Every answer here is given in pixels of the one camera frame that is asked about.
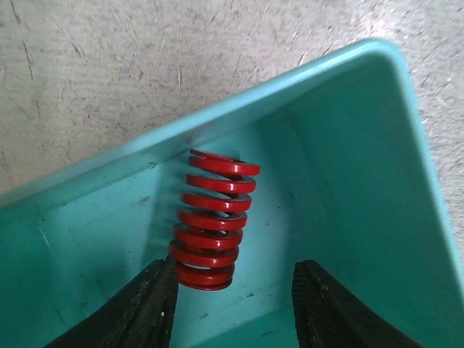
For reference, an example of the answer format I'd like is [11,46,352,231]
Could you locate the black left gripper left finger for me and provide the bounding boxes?
[47,257,178,348]

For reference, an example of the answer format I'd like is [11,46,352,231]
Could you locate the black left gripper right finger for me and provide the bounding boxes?
[291,260,420,347]

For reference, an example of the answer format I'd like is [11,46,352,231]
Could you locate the long red spring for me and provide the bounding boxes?
[169,149,260,291]

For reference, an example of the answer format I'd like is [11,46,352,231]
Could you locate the light blue plastic box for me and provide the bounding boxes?
[1,39,463,347]

